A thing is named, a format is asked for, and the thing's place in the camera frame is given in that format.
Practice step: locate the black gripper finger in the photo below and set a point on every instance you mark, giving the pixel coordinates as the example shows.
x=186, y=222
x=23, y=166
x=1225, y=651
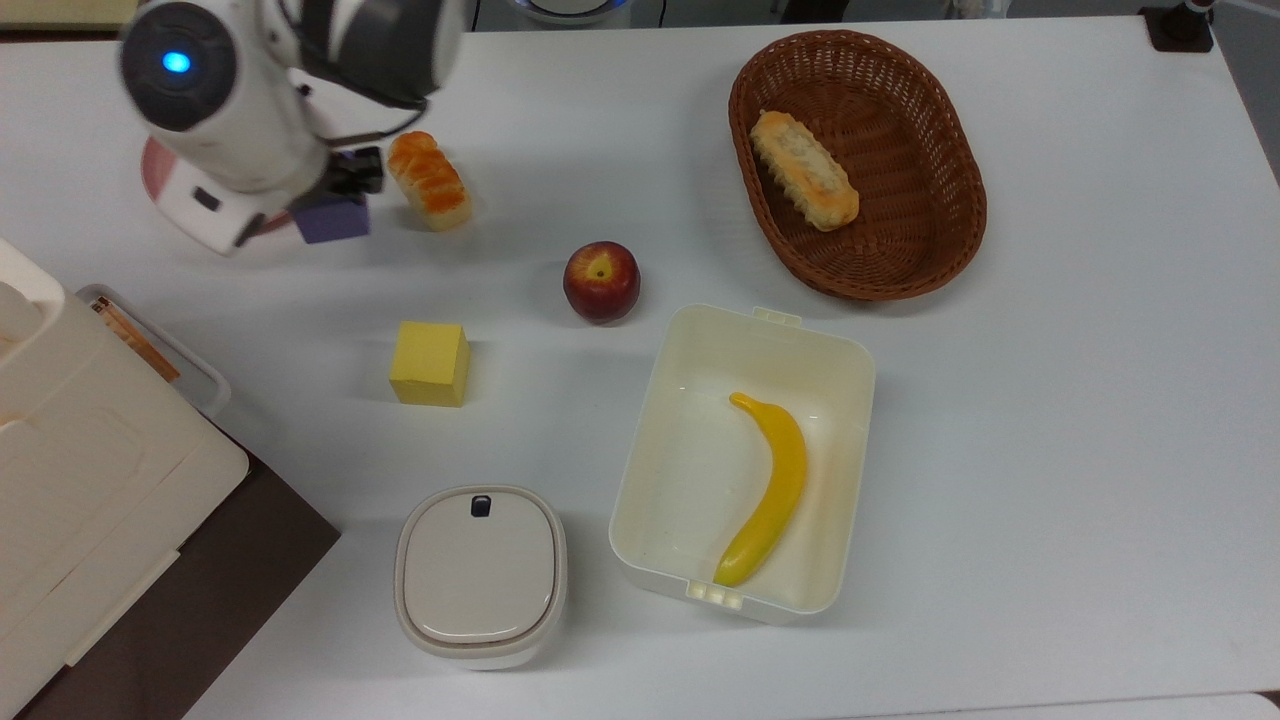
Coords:
x=355, y=172

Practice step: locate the yellowish wooden furniture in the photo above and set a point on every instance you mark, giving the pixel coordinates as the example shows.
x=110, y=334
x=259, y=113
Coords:
x=60, y=10

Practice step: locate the orange glazed toy bread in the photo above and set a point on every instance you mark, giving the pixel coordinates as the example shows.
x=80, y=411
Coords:
x=432, y=185

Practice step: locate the brown strip in tray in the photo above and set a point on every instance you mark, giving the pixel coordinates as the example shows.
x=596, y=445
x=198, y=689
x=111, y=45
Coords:
x=135, y=337

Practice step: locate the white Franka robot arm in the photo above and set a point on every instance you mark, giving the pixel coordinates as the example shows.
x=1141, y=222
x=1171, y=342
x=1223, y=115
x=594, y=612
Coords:
x=260, y=100

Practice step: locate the dark brown board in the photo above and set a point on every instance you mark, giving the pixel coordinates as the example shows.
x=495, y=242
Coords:
x=220, y=590

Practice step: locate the cream open plastic container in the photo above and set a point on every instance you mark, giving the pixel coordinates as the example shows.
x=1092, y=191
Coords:
x=690, y=470

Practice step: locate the purple cube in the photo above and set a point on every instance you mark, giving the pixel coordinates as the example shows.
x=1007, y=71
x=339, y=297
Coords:
x=335, y=218

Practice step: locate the clear plastic tray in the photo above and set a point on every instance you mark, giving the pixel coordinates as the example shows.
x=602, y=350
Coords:
x=195, y=375

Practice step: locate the red toy apple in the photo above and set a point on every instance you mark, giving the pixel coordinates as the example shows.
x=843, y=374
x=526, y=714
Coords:
x=601, y=281

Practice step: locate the yellow cube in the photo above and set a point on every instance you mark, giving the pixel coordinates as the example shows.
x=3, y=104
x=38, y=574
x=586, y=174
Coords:
x=428, y=363

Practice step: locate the pink plastic plate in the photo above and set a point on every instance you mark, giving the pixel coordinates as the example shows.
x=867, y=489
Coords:
x=150, y=175

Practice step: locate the tan toy bread loaf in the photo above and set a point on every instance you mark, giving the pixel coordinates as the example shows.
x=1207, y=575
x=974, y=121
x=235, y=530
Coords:
x=805, y=170

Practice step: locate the white lidded square container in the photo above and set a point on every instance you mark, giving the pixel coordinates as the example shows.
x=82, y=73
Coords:
x=480, y=575

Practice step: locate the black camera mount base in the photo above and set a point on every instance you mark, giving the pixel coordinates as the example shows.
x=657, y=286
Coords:
x=1180, y=25

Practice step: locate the brown wicker basket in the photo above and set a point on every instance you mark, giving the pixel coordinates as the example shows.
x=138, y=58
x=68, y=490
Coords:
x=900, y=220

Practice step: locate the cream plastic bin lid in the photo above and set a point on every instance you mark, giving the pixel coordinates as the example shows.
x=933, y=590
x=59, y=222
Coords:
x=80, y=470

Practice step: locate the yellow toy banana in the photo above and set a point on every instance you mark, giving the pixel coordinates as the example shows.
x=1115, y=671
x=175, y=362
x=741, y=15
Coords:
x=770, y=495

